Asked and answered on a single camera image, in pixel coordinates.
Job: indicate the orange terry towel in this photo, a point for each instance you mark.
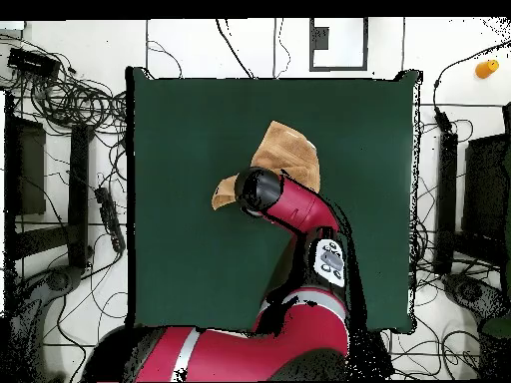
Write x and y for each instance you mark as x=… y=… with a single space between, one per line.
x=287 y=155

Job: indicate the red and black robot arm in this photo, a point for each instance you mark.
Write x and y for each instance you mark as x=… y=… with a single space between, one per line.
x=303 y=207

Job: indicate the flat black box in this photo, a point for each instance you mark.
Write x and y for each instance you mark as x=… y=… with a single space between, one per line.
x=32 y=62

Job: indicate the dark green tablecloth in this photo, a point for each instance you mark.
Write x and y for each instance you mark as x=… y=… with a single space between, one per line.
x=179 y=239

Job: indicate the long black power strip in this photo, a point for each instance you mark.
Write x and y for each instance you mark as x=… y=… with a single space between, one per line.
x=109 y=219

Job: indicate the black stand base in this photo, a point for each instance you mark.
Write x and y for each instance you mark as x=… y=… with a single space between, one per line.
x=60 y=279
x=469 y=291

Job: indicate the orange plastic cup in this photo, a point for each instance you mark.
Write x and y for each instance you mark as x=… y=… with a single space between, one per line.
x=487 y=68

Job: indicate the grey rectangular floor frame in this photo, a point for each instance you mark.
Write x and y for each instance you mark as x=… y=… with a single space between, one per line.
x=339 y=68

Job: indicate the black metal frame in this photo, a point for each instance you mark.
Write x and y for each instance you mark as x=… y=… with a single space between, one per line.
x=78 y=191
x=447 y=179

